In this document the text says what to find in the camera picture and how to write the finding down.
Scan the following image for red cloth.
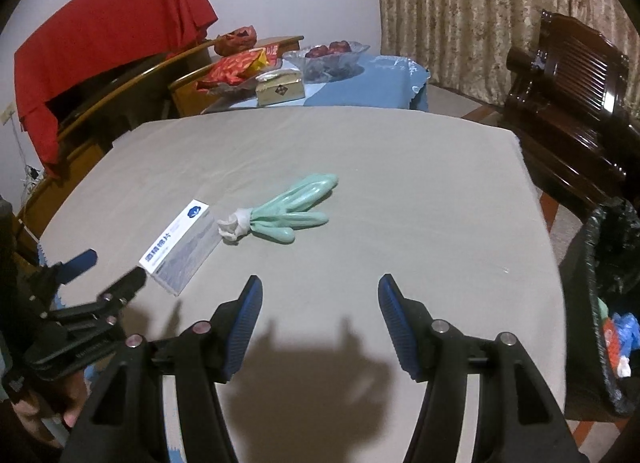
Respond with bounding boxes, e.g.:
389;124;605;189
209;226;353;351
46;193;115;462
14;0;219;166

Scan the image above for dark wooden chair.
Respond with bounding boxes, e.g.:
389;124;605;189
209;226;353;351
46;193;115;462
500;10;632;224

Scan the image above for long white blue box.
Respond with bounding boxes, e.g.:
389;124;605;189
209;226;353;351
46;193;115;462
138;198;222;297

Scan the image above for gold tissue box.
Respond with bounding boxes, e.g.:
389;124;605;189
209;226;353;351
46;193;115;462
255;69;306;107

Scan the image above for grey tablecloth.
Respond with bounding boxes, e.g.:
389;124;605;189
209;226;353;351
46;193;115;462
37;106;568;463

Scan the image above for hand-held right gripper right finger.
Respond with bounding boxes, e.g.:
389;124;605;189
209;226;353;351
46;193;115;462
377;273;591;463

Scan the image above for red snack bag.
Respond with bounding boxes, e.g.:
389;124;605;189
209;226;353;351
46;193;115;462
195;44;281;91

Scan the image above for red crumpled bag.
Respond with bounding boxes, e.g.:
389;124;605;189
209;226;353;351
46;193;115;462
214;27;257;56

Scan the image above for person's left hand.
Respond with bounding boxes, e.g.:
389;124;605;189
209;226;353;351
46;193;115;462
10;370;93;446

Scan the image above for orange cloth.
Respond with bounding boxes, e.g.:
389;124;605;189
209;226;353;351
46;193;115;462
601;315;617;359

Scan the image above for light blue table cloth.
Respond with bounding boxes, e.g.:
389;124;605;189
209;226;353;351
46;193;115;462
200;54;431;114

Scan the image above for green rubber glove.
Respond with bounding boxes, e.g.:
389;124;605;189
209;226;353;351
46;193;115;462
216;172;340;245

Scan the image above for black bin with bag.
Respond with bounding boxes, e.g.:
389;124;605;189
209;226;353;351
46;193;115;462
557;197;640;419

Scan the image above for beige patterned curtain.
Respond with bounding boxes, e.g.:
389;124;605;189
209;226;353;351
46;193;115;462
375;0;640;119

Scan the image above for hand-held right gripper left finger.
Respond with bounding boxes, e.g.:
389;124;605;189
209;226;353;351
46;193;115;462
60;274;264;463

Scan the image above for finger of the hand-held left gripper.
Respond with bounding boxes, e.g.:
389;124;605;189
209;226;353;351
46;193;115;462
29;249;98;290
42;267;148;339

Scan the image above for black television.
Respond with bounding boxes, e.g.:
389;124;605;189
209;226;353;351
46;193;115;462
45;56;173;129

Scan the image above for glass fruit bowl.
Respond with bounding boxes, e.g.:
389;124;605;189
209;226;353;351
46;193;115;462
282;40;372;83

